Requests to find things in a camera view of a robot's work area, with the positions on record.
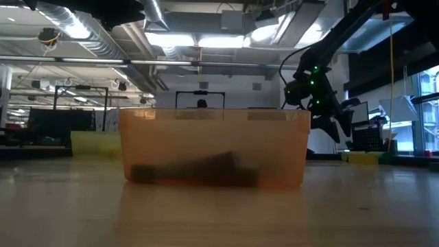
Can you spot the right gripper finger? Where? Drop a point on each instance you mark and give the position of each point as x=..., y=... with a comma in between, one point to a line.
x=346, y=121
x=326, y=128

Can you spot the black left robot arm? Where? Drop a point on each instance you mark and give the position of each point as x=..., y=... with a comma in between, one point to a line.
x=103, y=12

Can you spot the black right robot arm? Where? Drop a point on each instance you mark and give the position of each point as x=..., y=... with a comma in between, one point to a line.
x=343, y=34

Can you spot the whiteboard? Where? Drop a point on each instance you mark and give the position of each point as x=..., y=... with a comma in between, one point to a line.
x=361, y=113

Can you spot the black perforated box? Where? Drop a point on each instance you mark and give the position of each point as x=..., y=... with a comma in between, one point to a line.
x=368, y=139

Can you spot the red can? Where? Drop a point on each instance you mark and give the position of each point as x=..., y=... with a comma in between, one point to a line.
x=428, y=153

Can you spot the grey ceiling pipe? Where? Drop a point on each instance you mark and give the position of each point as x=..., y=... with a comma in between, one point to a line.
x=223, y=64

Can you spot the green rectangular block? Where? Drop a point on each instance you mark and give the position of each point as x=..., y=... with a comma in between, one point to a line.
x=433, y=166

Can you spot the ceiling light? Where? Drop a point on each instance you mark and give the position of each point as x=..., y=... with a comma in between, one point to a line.
x=173, y=40
x=221, y=41

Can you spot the grey ceiling box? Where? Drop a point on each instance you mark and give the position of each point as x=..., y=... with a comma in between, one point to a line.
x=232, y=20

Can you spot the person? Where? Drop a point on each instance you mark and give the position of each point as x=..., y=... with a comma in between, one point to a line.
x=202, y=103

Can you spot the orange plastic bin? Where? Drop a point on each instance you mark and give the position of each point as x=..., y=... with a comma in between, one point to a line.
x=171, y=137

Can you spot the yellow plastic bin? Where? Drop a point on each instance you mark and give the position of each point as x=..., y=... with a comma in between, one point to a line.
x=92, y=144

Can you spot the black screen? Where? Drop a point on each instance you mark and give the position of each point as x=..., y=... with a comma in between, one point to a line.
x=58, y=125

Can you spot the rectangular metal air duct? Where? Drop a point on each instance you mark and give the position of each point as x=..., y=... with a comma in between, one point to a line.
x=377, y=34

